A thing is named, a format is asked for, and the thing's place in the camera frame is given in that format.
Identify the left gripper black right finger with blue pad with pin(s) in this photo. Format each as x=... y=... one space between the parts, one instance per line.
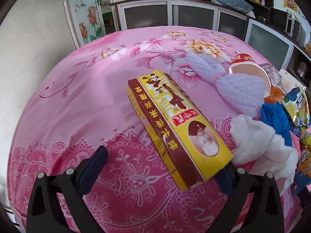
x=265 y=213

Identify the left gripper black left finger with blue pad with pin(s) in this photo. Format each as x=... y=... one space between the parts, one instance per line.
x=44 y=212

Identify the yellow red cardboard box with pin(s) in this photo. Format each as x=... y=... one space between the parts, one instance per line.
x=188 y=145

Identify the blue plastic glove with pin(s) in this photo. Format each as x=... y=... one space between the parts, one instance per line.
x=273 y=115

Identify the orange peel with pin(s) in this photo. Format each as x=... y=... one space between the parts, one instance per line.
x=276 y=95

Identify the white kitchen cabinet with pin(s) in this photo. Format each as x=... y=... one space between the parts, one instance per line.
x=278 y=48

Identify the colorful cartoon snack bag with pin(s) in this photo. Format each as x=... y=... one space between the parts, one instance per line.
x=302 y=179

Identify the white crumpled tissue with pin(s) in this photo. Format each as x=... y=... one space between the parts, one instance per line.
x=257 y=141

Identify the yellow snack wrapper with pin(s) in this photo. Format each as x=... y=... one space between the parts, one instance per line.
x=296 y=105

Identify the pink floral tablecloth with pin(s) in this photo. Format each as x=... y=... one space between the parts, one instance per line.
x=83 y=104

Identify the lavender knitted cloth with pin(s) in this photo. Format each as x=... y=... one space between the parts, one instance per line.
x=244 y=92

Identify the silver glitter pouch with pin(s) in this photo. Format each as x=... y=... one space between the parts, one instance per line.
x=273 y=75

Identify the red white paper cup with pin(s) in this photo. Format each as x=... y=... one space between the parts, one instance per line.
x=244 y=64

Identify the microwave oven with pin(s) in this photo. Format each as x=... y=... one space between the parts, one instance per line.
x=284 y=21

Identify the blue plastic basin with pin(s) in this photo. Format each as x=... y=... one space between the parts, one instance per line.
x=239 y=5

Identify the floral glass door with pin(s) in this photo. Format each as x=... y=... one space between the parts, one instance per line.
x=88 y=20

